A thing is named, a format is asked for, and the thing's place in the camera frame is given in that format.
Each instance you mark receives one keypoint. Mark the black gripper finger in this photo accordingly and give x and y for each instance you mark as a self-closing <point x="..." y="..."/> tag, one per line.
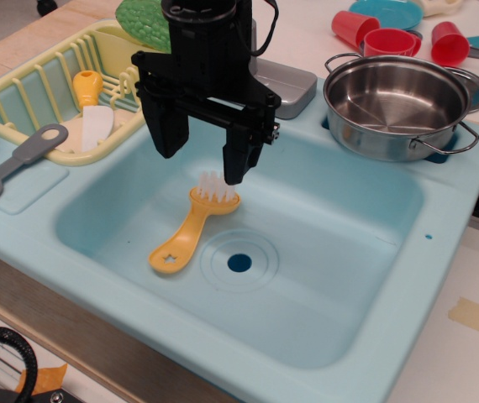
<point x="168" y="125"/>
<point x="241" y="152"/>

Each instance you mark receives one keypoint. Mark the red plastic cup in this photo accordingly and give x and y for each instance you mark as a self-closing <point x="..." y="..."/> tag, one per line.
<point x="388" y="41"/>
<point x="353" y="27"/>
<point x="449" y="46"/>

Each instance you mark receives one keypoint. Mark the grey plastic spatula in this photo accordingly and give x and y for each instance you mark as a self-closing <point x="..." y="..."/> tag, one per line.
<point x="36" y="146"/>

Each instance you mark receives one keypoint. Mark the yellow dish brush white bristles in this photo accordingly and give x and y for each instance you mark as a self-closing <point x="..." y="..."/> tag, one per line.
<point x="211" y="197"/>

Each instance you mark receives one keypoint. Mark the yellow handled white knife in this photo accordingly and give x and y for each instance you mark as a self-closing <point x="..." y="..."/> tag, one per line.
<point x="97" y="120"/>

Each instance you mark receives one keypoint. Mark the yellow dish drying rack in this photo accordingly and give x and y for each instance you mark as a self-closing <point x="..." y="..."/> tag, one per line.
<point x="40" y="91"/>

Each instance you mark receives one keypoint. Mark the stainless steel pot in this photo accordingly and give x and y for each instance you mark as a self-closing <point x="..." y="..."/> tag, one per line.
<point x="397" y="108"/>

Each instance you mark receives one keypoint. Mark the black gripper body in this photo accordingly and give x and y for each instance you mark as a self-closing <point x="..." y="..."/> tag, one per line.
<point x="208" y="68"/>

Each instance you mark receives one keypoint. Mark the grey toy faucet base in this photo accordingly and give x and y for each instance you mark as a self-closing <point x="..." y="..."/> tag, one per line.
<point x="295" y="87"/>

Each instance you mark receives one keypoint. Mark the wooden counter base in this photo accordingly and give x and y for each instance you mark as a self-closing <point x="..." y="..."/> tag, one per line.
<point x="124" y="365"/>

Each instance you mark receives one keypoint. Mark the cream plastic dish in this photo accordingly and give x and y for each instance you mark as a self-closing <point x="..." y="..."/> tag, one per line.
<point x="438" y="7"/>

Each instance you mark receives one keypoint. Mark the teal plastic plate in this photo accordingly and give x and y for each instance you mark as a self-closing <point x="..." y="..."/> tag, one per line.
<point x="391" y="13"/>

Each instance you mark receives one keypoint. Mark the light blue toy sink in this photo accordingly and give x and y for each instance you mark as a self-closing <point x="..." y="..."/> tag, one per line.
<point x="314" y="290"/>

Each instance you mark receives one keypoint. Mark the orange tape piece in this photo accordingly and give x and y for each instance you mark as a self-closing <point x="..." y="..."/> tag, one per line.
<point x="49" y="379"/>

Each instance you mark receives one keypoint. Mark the metal pot lid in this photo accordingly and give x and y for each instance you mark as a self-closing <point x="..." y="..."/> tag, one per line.
<point x="471" y="82"/>

